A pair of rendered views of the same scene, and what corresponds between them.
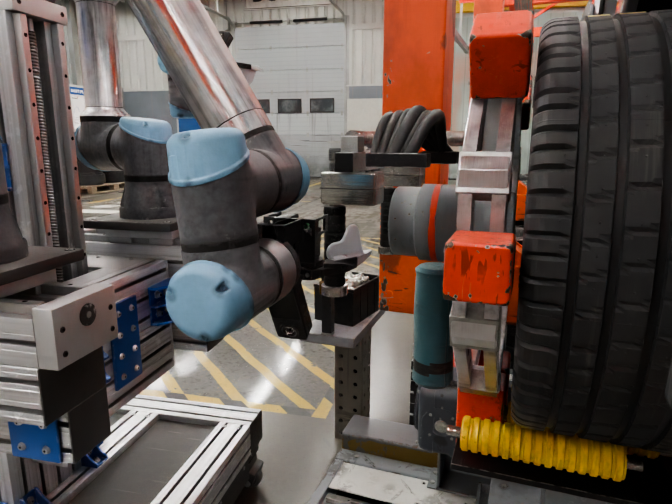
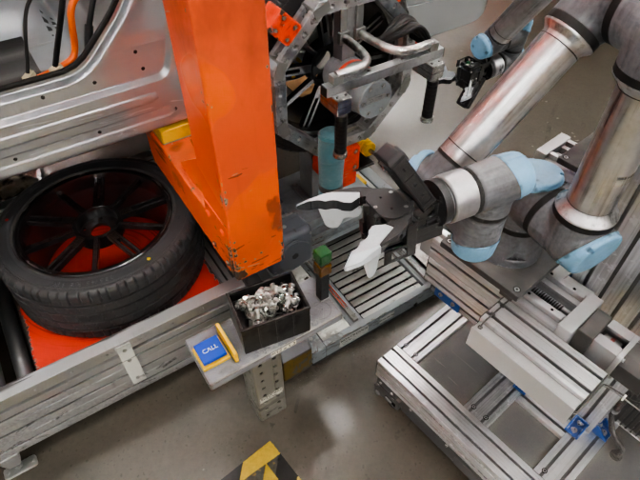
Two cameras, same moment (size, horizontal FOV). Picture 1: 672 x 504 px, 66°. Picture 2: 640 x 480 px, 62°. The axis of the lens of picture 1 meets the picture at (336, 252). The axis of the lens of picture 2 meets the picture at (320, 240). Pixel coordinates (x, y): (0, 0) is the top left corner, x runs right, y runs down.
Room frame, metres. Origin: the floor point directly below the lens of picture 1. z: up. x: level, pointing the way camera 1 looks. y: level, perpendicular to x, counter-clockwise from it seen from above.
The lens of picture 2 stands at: (2.22, 0.60, 1.75)
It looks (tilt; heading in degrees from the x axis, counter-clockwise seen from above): 47 degrees down; 217
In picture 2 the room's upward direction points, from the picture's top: straight up
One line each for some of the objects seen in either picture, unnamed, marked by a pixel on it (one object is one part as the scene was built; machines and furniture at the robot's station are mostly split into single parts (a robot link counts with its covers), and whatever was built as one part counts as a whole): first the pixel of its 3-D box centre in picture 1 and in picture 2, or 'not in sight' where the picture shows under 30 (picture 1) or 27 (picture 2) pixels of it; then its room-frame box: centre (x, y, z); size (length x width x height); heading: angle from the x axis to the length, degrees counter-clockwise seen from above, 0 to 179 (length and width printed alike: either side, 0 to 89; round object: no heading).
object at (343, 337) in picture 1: (350, 316); (265, 329); (1.61, -0.05, 0.44); 0.43 x 0.17 x 0.03; 160
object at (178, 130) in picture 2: not in sight; (173, 122); (1.29, -0.70, 0.71); 0.14 x 0.14 x 0.05; 70
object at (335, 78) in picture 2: not in sight; (341, 45); (1.04, -0.20, 1.03); 0.19 x 0.18 x 0.11; 70
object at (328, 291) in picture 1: (334, 247); (430, 99); (0.83, 0.00, 0.83); 0.04 x 0.04 x 0.16
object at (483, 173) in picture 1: (493, 225); (343, 74); (0.91, -0.28, 0.85); 0.54 x 0.07 x 0.54; 160
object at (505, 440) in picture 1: (538, 446); (350, 133); (0.76, -0.33, 0.51); 0.29 x 0.06 x 0.06; 70
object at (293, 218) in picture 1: (288, 251); (474, 71); (0.65, 0.06, 0.86); 0.12 x 0.08 x 0.09; 163
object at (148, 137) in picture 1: (145, 145); (529, 193); (1.27, 0.45, 0.98); 0.13 x 0.12 x 0.14; 62
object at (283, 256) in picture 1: (258, 272); (491, 67); (0.57, 0.09, 0.85); 0.08 x 0.05 x 0.08; 73
